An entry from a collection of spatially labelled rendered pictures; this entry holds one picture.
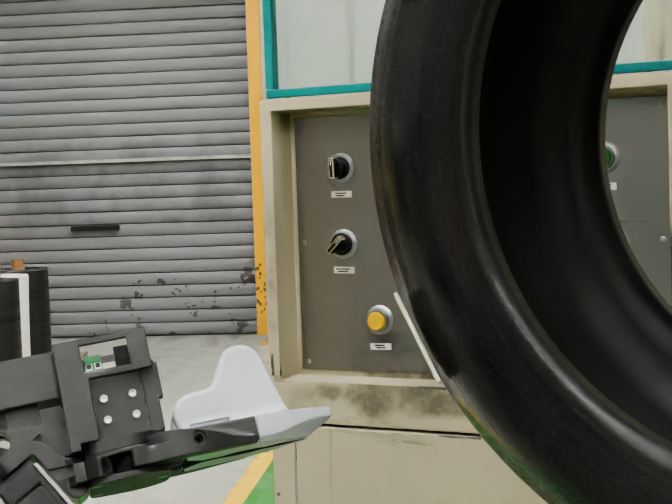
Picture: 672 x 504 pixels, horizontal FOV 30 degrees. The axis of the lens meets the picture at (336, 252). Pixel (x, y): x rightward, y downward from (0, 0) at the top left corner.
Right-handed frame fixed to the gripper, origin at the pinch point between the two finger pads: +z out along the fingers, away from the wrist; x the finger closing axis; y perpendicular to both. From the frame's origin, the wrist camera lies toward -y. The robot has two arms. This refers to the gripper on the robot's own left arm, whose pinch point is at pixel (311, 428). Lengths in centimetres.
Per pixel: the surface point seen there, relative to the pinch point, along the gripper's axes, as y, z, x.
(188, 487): 41, 26, 423
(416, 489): 0, 27, 82
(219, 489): 37, 37, 416
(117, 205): 319, 54, 891
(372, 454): 6, 23, 84
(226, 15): 434, 162, 816
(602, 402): -2.8, 15.7, -5.6
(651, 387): -0.4, 29.6, 16.5
